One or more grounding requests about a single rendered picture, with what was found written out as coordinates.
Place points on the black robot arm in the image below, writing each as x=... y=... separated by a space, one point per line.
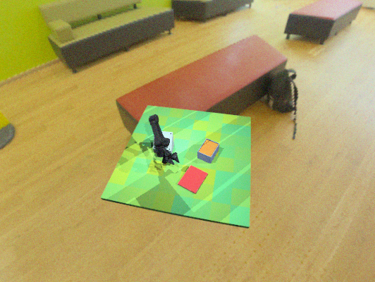
x=160 y=142

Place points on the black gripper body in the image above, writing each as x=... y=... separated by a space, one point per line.
x=170 y=155

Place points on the red lid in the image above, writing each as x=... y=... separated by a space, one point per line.
x=192 y=179

